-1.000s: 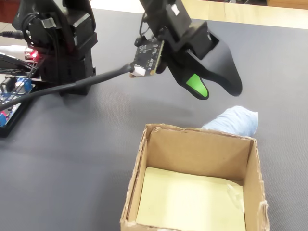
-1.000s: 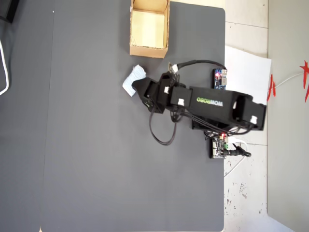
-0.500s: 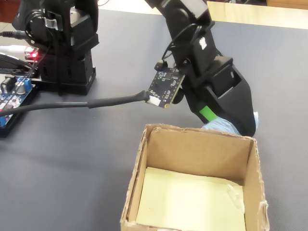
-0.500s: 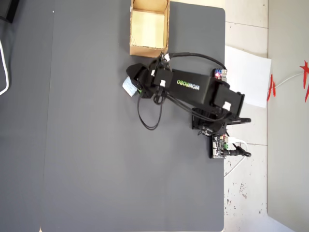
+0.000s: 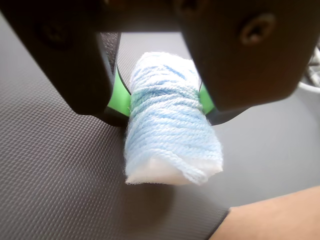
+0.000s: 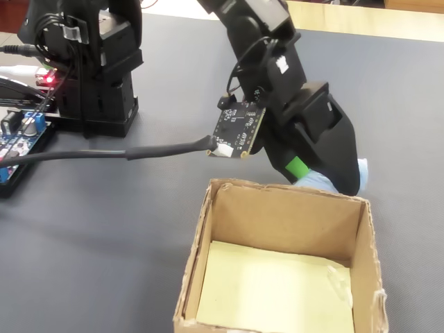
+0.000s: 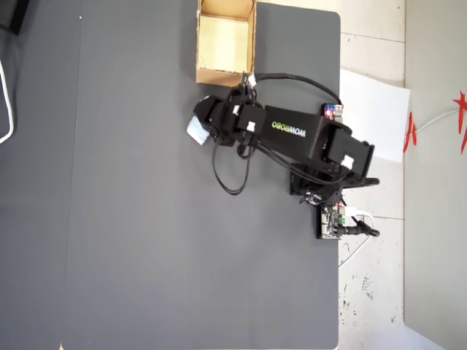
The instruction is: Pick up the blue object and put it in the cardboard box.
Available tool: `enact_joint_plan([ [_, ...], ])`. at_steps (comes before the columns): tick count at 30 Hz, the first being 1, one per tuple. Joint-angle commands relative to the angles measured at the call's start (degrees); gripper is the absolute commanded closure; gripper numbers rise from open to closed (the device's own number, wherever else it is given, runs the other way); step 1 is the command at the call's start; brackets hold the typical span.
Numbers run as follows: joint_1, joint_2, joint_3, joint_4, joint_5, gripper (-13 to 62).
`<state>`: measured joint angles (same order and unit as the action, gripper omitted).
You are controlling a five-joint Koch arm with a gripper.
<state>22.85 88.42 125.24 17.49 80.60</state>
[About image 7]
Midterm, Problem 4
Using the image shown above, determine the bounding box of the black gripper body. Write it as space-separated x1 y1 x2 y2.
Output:
208 95 242 147

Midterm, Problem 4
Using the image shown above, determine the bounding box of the white usb cable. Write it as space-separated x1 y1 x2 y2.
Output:
338 206 376 269

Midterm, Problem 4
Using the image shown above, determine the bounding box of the thin white floor cable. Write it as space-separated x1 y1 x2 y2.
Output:
414 108 467 135

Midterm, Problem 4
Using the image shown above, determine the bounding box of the servo driver circuit board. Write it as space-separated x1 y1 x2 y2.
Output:
315 203 347 241

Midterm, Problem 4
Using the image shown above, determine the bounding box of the light blue cloth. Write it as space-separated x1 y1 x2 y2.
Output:
186 116 212 147

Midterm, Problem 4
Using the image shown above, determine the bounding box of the white paper sheet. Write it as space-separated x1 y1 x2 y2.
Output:
339 68 412 164

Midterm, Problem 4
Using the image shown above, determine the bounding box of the large black fixed gripper finger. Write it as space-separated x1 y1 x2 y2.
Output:
192 97 216 124

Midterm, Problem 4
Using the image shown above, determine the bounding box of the dark grey table mat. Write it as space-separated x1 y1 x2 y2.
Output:
60 0 342 350
0 0 82 350

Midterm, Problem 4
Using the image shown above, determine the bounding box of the black box-shaped object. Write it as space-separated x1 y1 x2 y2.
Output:
0 0 32 36

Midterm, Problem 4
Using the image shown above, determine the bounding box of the black power plug cable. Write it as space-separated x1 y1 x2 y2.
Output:
342 222 381 238

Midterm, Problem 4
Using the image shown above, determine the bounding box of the open cardboard box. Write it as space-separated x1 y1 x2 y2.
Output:
196 0 258 88

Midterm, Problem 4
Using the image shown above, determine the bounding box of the blue controller circuit board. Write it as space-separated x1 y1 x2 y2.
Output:
320 103 346 122

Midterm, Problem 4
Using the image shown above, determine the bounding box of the gripper camera circuit board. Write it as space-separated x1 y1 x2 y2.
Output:
240 71 257 96

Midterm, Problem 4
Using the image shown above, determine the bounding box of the white looped cable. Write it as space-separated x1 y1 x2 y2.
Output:
0 58 17 145

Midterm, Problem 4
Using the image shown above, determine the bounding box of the thick black camera cable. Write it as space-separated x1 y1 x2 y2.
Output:
248 72 344 109

